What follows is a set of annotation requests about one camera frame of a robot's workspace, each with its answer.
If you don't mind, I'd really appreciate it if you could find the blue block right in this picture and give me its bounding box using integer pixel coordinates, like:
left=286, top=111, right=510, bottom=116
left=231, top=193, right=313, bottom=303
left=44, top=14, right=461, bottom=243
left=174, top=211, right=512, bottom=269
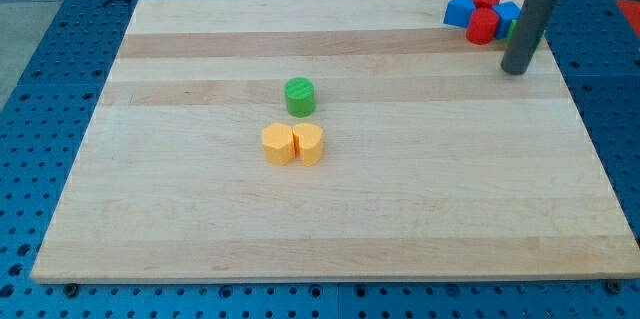
left=493, top=1, right=521, bottom=39

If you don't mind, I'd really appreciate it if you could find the yellow heart block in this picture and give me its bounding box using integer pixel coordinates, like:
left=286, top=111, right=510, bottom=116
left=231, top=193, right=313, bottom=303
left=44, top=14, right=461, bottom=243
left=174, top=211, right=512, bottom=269
left=293, top=123, right=324, bottom=166

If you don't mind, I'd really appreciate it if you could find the green block behind rod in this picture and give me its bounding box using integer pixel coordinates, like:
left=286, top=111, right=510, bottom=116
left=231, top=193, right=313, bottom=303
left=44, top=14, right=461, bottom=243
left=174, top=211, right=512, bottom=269
left=505, top=19, right=546, bottom=49

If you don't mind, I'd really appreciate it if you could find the blue block left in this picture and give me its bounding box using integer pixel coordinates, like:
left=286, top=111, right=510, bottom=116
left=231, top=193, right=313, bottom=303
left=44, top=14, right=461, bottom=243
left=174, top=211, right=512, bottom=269
left=443, top=0, right=476, bottom=28

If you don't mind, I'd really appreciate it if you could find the wooden board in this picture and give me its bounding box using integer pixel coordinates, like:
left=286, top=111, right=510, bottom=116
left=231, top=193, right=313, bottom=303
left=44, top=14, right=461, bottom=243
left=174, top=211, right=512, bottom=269
left=31, top=0, right=639, bottom=284

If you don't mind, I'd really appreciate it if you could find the yellow pentagon block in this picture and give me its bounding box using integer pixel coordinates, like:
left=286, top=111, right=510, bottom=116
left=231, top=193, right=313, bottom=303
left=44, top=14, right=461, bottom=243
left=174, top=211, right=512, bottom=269
left=261, top=122, right=296, bottom=165

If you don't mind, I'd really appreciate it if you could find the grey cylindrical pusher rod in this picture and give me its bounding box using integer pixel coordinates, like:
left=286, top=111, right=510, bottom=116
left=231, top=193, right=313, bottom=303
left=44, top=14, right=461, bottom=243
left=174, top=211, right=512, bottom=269
left=501, top=0, right=559, bottom=75

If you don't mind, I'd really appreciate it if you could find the green cylinder block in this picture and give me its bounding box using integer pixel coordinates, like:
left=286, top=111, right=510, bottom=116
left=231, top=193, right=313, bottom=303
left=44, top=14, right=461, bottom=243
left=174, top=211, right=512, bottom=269
left=284, top=77, right=316, bottom=117

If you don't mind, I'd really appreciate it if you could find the blue block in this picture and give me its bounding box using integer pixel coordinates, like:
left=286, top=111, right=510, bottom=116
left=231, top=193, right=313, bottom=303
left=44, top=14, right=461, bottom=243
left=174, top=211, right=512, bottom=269
left=443, top=0, right=476, bottom=28
left=493, top=1, right=521, bottom=39

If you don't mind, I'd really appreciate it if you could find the red cylinder block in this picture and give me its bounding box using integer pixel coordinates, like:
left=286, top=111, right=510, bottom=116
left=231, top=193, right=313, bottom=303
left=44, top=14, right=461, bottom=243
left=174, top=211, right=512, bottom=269
left=466, top=8, right=499, bottom=45

